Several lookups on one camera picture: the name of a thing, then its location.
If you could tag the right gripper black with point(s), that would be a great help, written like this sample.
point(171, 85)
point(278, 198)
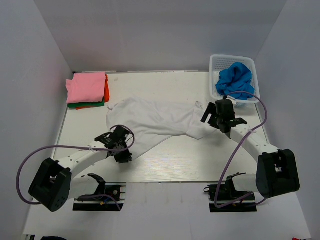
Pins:
point(211, 109)

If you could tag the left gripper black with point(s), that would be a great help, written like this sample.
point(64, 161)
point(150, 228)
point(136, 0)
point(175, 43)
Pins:
point(124, 158)

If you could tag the white t shirt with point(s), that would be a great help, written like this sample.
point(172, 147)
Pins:
point(153, 122)

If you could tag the blue t shirt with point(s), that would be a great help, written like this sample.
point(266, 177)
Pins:
point(235, 81)

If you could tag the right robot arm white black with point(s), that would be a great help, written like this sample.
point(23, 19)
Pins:
point(276, 173)

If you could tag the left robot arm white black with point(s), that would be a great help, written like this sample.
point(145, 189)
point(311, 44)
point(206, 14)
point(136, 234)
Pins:
point(57, 181)

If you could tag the green folded t shirt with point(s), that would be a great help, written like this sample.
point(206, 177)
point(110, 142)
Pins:
point(82, 105)

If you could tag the orange folded t shirt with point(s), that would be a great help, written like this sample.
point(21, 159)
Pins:
point(106, 92)

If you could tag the white plastic basket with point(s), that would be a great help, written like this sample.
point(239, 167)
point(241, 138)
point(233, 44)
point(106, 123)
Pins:
point(220, 62)

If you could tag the pink folded t shirt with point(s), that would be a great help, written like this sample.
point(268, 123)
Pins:
point(86, 88)

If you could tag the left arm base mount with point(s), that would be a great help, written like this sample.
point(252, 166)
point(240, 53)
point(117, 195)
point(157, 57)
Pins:
point(110, 199)

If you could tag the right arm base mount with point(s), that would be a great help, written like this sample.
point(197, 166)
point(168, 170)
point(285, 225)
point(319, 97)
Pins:
point(247, 205)

